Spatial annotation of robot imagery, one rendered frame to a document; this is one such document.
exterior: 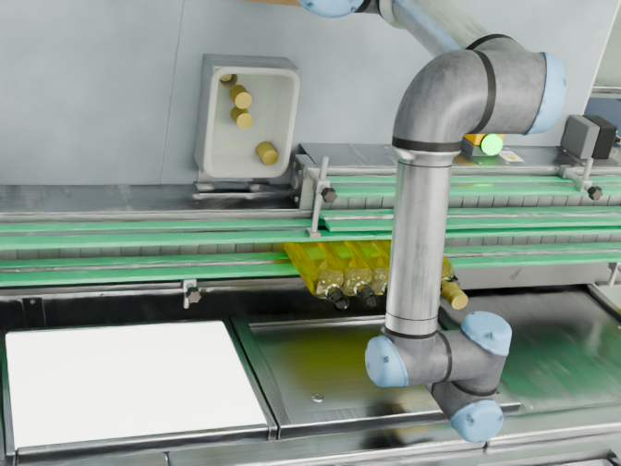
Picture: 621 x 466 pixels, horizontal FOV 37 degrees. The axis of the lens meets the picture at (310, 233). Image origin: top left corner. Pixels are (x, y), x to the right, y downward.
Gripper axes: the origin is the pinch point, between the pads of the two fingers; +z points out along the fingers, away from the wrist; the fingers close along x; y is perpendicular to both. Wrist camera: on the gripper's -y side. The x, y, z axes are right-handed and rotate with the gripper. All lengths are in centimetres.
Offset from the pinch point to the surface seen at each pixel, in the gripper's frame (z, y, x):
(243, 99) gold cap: 34.3, 24.0, -27.2
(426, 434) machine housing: -20.9, 2.5, 12.9
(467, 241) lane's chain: 27.7, -28.5, 3.0
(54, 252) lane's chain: 28, 60, 1
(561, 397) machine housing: -11.1, -32.2, 16.7
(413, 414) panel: -16.3, 2.9, 12.3
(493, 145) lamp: 30.3, -31.1, -18.8
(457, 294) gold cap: -0.2, -11.0, -1.5
